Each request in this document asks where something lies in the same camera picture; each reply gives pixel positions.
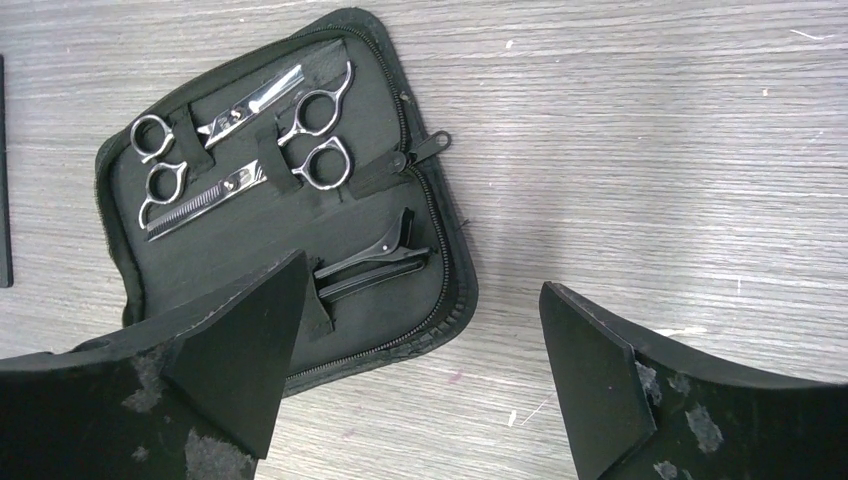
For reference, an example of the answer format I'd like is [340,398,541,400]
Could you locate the black zip tool case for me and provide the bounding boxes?
[95,8,478,395]

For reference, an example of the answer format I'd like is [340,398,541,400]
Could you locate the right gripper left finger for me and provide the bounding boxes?
[1,250,310,479]

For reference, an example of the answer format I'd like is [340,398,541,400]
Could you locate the silver scissors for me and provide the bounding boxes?
[130,64,305,229]
[130,61,354,241]

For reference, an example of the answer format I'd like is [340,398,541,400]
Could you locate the black comb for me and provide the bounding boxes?
[0,57,14,288]

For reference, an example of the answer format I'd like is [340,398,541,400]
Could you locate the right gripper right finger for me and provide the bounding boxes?
[539,282,847,479]

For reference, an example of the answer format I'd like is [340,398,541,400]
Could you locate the black hair clip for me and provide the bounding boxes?
[317,259,426,303]
[314,208,431,280]

